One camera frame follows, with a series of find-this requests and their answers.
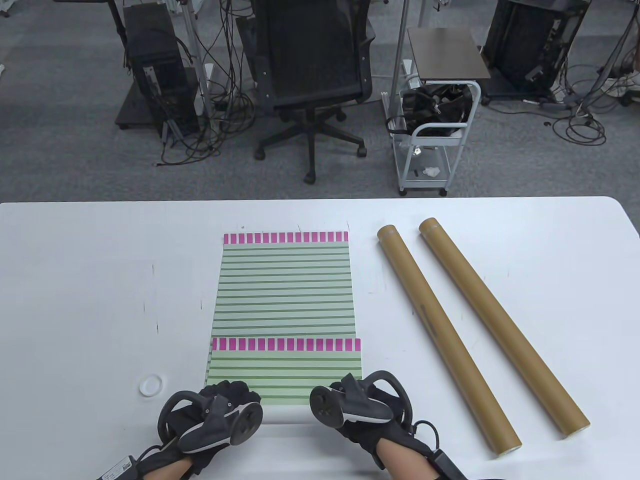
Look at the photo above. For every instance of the person's left hand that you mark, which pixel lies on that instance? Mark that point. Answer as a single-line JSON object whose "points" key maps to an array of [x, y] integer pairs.
{"points": [[230, 387]]}

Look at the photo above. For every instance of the person's right hand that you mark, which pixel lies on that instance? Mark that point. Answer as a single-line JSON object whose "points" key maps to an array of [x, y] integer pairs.
{"points": [[385, 440]]}

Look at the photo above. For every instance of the black grey hand controller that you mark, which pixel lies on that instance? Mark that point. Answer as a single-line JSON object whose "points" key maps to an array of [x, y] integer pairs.
{"points": [[210, 432], [360, 407]]}

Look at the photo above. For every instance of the green striped mouse pad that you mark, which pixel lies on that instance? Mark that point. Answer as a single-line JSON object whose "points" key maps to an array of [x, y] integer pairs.
{"points": [[285, 365], [285, 290]]}

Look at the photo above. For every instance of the white plastic tube cap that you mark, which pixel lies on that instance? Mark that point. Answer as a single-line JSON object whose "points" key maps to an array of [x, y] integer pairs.
{"points": [[150, 386]]}

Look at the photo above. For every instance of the brown cardboard mailing tube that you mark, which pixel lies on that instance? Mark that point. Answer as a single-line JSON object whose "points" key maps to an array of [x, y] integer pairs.
{"points": [[440, 330], [500, 320]]}

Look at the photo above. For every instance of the person's left forearm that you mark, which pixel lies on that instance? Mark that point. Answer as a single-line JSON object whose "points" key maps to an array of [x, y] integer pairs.
{"points": [[172, 470]]}

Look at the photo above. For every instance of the person's right forearm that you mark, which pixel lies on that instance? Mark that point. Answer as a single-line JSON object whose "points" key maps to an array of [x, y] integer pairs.
{"points": [[407, 467]]}

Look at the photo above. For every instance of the black right wrist pack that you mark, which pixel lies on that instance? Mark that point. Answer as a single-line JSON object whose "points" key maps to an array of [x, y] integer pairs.
{"points": [[450, 465]]}

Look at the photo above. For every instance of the grey labelled left wrist pack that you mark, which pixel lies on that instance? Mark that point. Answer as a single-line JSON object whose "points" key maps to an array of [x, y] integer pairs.
{"points": [[117, 469]]}

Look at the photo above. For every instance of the white crumpled paper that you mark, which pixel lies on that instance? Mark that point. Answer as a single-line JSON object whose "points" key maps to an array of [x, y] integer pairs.
{"points": [[431, 172]]}

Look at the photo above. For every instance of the white metal utility cart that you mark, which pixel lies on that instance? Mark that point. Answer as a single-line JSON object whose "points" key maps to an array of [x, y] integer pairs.
{"points": [[440, 141]]}

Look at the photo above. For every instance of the black headset gear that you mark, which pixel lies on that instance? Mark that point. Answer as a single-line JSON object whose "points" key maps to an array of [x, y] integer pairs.
{"points": [[430, 107]]}

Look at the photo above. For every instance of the black computer tower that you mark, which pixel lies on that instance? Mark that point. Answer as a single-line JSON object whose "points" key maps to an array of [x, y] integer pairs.
{"points": [[155, 50]]}

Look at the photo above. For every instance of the black mesh office chair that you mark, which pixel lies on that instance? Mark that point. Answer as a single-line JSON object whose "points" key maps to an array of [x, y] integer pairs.
{"points": [[310, 50]]}

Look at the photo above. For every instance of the silver metal pole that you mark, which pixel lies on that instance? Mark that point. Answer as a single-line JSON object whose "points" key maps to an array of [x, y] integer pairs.
{"points": [[398, 60]]}

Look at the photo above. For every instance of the small brown top side table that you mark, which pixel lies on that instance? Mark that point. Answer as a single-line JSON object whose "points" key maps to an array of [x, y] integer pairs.
{"points": [[445, 52]]}

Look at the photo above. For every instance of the black computer rack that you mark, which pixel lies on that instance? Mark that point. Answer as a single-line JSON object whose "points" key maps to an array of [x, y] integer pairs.
{"points": [[525, 45]]}

